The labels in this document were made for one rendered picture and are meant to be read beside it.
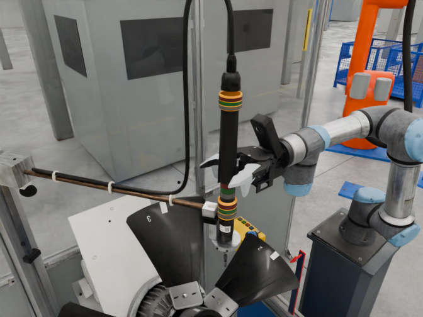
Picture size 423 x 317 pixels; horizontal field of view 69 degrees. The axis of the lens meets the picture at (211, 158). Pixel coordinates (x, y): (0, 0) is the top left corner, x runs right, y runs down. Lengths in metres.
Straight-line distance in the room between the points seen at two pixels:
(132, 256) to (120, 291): 0.11
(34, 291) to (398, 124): 1.33
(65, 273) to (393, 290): 2.27
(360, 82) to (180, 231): 3.79
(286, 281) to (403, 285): 1.95
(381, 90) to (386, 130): 3.39
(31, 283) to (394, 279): 2.49
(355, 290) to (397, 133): 0.74
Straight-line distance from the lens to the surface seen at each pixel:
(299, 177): 0.84
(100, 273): 1.06
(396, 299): 2.80
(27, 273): 1.29
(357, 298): 1.59
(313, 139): 0.80
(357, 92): 4.44
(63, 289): 1.62
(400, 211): 1.28
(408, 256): 3.18
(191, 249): 0.87
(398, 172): 1.16
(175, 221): 0.87
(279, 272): 1.04
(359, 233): 1.47
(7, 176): 0.99
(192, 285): 0.89
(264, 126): 0.64
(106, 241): 1.06
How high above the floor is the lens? 1.98
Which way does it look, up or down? 29 degrees down
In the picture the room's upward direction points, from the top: straight up
